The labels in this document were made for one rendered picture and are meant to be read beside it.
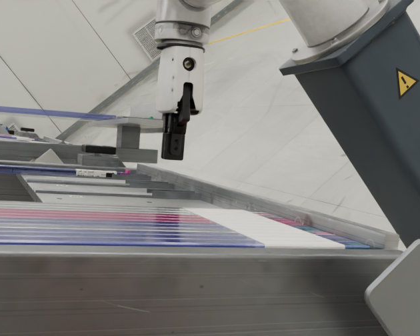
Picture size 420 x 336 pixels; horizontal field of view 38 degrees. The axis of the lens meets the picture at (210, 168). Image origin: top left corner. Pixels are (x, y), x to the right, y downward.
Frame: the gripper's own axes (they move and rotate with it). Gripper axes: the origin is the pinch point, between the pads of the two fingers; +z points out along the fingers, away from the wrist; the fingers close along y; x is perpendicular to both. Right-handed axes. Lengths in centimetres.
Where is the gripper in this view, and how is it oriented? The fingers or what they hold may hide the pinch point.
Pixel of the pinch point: (173, 147)
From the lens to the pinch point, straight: 95.8
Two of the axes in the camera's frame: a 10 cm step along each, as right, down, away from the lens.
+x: -9.3, -0.6, -3.6
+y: -3.6, -0.8, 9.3
